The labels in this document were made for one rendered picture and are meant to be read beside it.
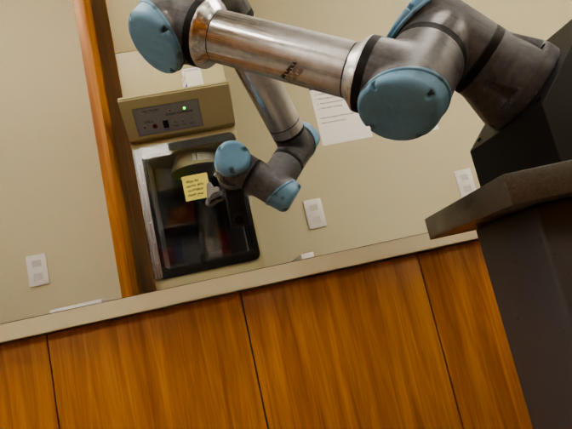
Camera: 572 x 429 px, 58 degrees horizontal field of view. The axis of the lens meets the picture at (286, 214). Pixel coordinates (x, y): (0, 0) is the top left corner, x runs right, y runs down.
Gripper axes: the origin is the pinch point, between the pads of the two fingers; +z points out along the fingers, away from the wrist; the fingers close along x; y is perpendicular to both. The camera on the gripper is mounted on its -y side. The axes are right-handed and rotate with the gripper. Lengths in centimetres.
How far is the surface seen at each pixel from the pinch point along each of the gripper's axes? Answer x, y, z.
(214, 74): -2.6, 44.4, 13.8
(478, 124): -107, 25, 57
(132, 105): 22.8, 34.2, 3.7
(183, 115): 9.3, 30.2, 7.5
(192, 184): 10.7, 10.4, 12.6
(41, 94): 62, 69, 57
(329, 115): -47, 40, 57
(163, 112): 14.9, 31.5, 6.2
